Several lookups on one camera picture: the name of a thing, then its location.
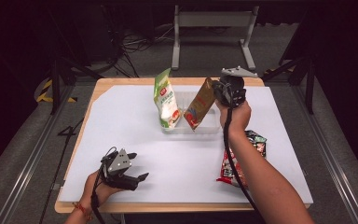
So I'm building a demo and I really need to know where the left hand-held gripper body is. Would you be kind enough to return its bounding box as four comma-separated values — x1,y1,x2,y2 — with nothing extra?
101,148,141,191

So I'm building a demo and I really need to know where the bundle of black floor cables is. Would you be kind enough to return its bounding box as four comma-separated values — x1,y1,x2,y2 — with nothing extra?
103,22,176,78

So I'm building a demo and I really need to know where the yellow black hazard tape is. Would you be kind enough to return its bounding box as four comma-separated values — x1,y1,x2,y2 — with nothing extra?
36,78,77,104

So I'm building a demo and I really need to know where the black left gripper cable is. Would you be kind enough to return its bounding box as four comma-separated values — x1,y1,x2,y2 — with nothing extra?
89,147,119,224

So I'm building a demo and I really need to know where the person's left hand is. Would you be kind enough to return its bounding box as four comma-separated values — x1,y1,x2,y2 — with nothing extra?
82,171,124,209

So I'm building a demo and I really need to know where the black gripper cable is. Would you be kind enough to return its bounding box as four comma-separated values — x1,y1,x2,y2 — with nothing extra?
89,147,119,224
222,90,266,224

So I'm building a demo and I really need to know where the white table cover sheet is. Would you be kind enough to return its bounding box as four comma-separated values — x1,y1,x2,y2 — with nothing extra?
58,84,314,204

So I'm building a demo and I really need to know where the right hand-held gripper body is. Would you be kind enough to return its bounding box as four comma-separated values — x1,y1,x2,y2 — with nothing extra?
213,65,259,109

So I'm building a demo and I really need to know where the red string bracelet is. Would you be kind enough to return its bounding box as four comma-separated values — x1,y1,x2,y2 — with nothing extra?
72,202,93,221

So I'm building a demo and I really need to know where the green and white packet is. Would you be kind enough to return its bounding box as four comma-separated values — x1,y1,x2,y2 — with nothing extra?
153,67,182,129

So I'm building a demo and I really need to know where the black tripod stand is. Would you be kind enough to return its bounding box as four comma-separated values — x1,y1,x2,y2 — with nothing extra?
262,54,317,116
49,54,104,116

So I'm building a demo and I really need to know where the person's right hand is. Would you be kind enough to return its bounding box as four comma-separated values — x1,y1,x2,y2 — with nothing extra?
215,100,252,135

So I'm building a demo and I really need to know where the black and red sauce packet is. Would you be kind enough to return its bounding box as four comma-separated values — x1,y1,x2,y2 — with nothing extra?
216,130,268,189

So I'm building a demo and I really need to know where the clear plastic container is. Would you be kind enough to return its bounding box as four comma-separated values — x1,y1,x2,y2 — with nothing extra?
160,91,222,135

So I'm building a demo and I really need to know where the grey metal stand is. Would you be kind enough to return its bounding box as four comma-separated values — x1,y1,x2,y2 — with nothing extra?
171,5,260,71

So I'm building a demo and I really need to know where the gold foil packet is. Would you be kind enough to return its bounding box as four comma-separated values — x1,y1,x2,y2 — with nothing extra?
183,77,218,131

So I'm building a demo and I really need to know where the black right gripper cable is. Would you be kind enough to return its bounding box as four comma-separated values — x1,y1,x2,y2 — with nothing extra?
222,90,266,224

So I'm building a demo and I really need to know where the wooden table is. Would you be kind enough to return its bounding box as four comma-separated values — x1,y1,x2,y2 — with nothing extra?
54,77,311,215

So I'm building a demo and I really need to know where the aluminium floor rail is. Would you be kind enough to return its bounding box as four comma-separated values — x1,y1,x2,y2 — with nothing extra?
292,83,358,224
0,83,76,224

